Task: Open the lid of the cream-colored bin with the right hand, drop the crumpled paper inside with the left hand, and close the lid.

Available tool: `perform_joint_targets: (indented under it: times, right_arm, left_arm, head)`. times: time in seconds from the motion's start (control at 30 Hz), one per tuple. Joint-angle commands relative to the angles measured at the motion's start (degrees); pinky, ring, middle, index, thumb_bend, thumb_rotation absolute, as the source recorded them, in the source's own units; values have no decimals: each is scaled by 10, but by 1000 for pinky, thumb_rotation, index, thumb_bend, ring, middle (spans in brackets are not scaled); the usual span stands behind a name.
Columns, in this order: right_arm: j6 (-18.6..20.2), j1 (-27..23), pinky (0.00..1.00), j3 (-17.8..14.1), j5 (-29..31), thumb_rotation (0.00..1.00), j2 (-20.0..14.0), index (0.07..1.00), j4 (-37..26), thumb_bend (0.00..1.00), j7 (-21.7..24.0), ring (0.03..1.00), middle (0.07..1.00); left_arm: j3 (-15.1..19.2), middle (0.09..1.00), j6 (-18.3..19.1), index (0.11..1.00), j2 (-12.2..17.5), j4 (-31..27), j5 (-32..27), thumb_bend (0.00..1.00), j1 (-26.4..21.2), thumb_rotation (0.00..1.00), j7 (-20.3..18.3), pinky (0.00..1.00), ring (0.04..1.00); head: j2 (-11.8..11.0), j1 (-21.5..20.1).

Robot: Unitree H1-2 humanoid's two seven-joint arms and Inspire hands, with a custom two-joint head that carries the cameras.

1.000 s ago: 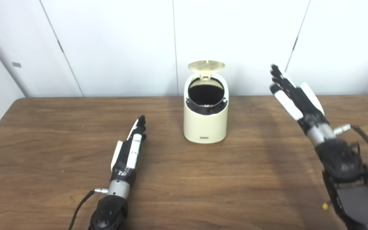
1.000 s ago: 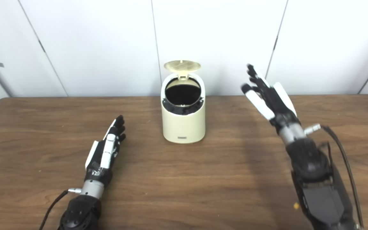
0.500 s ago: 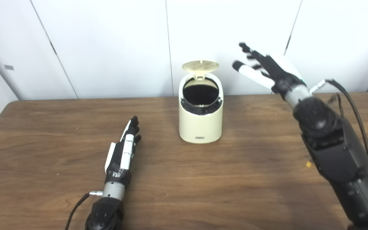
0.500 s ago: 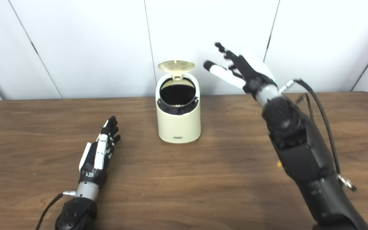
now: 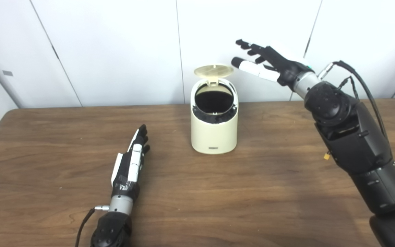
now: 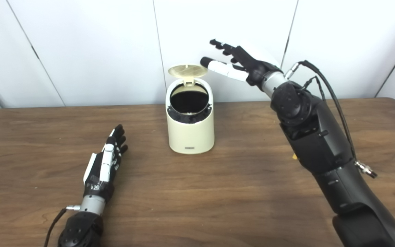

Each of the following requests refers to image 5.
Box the white and black left hand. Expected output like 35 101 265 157
111 124 151 199

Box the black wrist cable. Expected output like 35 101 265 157
318 60 395 179
75 205 110 247

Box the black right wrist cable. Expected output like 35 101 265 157
318 60 395 179

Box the black bin liner bag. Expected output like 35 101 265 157
193 83 236 124

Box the white and black right hand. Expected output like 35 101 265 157
231 39 316 92

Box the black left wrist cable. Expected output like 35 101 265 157
75 205 110 247

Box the cream-colored lidded bin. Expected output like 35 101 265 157
190 64 239 154

